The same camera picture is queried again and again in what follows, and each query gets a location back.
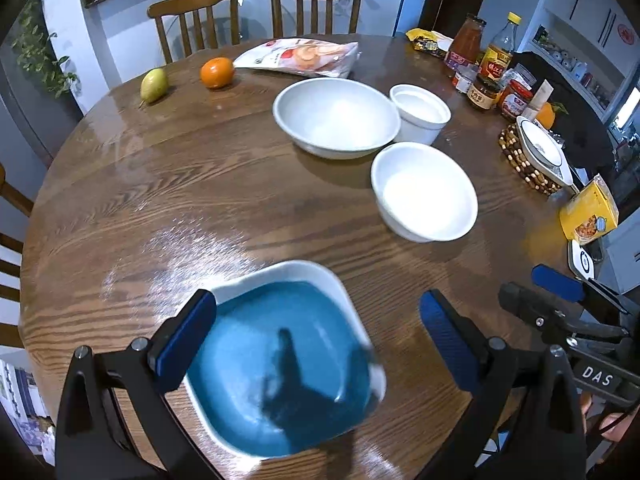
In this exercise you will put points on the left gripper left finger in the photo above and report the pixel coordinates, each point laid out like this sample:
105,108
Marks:
93,440

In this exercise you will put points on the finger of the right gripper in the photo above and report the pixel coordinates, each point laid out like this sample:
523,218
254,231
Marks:
589,294
557,327

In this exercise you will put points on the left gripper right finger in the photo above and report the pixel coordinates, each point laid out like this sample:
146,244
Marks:
524,419

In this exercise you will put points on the blue square plate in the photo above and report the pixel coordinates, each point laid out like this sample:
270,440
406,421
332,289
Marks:
287,365

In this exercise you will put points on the medium white bowl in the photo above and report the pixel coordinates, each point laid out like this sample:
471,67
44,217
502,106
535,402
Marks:
422,194

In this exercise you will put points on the white ramekin cup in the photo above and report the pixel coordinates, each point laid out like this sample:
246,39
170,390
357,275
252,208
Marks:
422,114

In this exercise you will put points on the large white bowl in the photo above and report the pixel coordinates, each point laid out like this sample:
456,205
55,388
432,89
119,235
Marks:
334,118

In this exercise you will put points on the white round-button device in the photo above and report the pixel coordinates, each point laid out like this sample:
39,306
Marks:
580,262

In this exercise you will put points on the yellow nut box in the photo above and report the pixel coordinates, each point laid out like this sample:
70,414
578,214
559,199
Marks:
590,214

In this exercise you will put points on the side wooden chair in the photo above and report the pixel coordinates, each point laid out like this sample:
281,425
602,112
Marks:
10,335

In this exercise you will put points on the blue patterned square dish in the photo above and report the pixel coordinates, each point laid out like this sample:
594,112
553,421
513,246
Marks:
562,175

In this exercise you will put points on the white oval plate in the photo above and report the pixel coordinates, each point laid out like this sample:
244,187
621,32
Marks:
540,143

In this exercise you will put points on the black jacket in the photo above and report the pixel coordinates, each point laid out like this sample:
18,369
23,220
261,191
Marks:
587,144

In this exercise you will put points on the beaded wooden trivet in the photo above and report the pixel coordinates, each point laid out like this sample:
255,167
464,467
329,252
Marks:
511,147

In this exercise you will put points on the orange fruit with leaf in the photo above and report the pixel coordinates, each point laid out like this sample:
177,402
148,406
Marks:
549,112

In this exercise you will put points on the red lid chili jar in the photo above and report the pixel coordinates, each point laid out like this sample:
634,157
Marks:
514,99

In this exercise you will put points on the white tube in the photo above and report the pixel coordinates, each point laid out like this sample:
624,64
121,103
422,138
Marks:
541,96

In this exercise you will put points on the dark lid sauce jar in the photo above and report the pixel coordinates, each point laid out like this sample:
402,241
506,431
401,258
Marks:
483,92

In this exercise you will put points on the small white jar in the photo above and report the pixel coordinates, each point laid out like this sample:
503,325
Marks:
464,77

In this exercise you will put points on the vinegar bottle yellow cap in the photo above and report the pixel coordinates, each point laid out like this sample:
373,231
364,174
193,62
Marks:
500,49

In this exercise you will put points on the red sauce bottle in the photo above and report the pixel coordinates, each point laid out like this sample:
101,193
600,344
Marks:
464,49

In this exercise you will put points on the green pear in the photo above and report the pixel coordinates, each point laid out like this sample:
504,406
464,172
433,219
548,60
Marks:
154,86

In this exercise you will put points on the yellow snack packet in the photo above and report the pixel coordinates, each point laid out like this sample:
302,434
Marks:
429,41

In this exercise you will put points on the orange tangerine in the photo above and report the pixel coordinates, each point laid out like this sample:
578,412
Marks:
217,73

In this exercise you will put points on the white snack bag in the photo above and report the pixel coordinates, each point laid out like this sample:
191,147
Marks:
301,56

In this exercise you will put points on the hanging green plant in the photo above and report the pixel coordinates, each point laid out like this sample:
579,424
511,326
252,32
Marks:
31,42

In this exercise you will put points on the left wooden chair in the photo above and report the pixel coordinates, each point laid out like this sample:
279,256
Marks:
196,20

